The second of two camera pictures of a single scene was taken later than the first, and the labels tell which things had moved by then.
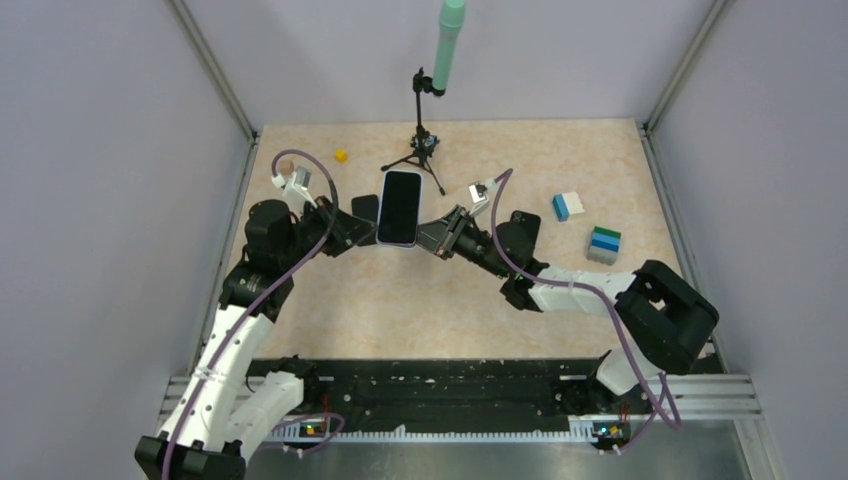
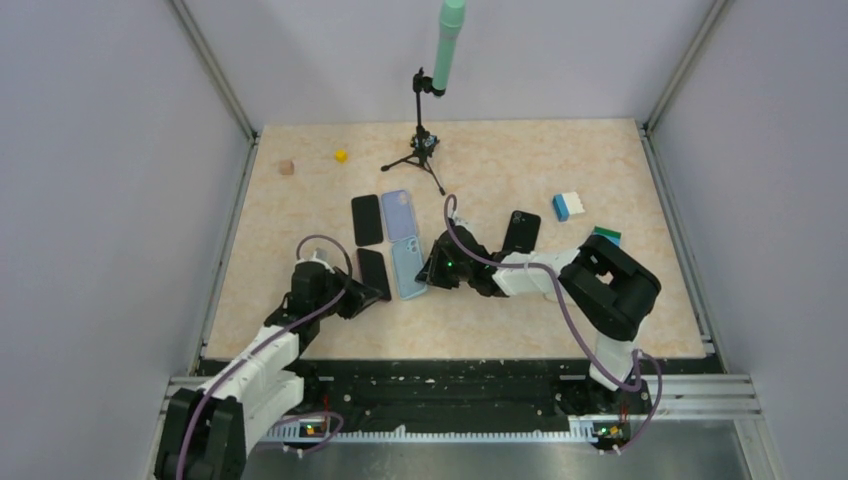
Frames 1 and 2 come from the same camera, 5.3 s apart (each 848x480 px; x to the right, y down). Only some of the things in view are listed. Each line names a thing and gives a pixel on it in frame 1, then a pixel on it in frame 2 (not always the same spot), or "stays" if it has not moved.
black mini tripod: [422, 141] stays
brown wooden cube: [286, 167] stays
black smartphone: [399, 207] to [373, 272]
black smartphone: [365, 207] stays
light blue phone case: [400, 244] to [408, 260]
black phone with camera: [528, 225] stays
